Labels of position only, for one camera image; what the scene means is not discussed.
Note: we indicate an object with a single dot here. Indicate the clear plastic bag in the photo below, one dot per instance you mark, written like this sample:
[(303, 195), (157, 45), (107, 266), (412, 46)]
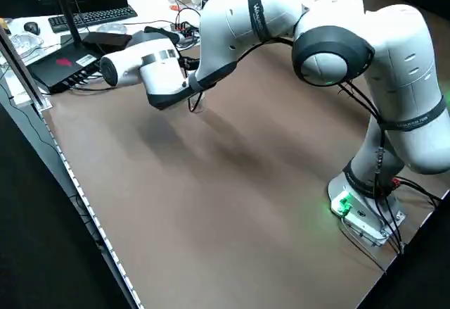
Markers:
[(24, 43)]

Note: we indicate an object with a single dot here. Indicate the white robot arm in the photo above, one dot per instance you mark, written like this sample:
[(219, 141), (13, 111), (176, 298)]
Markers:
[(316, 24)]

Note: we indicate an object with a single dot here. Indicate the black stand pole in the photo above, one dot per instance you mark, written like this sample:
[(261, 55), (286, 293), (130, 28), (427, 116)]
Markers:
[(65, 6)]

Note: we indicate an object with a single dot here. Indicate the dark brown box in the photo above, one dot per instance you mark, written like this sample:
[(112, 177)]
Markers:
[(105, 39)]

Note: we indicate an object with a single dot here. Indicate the black computer mouse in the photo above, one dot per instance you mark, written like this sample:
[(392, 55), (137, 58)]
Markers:
[(31, 27)]

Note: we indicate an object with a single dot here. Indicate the black keyboard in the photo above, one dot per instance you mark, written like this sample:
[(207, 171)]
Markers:
[(91, 17)]

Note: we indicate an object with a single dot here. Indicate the aluminium frame rail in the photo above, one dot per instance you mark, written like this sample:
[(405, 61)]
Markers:
[(21, 69)]

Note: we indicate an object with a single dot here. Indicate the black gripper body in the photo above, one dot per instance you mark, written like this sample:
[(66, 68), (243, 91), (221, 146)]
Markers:
[(188, 63)]

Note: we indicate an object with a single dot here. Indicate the black box red mark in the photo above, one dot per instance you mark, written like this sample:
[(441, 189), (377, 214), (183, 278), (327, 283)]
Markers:
[(59, 68)]

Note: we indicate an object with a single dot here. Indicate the grey usb hub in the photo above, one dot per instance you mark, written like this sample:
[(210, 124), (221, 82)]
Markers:
[(181, 27)]

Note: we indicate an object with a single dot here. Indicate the white oil pot glass base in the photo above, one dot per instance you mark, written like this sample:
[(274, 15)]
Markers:
[(197, 103)]

